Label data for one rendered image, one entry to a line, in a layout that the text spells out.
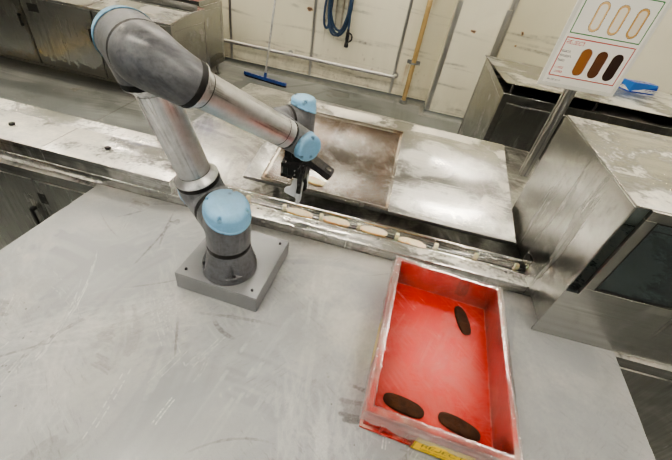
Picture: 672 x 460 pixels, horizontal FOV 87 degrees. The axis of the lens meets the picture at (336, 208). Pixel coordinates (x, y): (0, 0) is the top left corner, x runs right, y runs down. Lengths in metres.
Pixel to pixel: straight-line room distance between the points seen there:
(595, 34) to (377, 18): 3.23
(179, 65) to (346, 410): 0.80
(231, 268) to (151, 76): 0.52
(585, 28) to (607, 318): 1.11
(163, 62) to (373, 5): 4.15
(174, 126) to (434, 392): 0.88
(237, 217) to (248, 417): 0.45
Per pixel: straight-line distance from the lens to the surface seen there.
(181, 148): 0.92
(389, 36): 4.77
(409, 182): 1.47
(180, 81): 0.71
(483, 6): 4.44
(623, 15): 1.88
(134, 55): 0.72
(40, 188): 1.82
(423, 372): 1.03
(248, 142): 1.77
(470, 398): 1.05
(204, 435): 0.92
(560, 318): 1.25
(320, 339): 1.01
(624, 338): 1.36
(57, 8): 4.45
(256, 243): 1.14
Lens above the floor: 1.69
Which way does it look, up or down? 38 degrees down
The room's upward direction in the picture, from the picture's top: 10 degrees clockwise
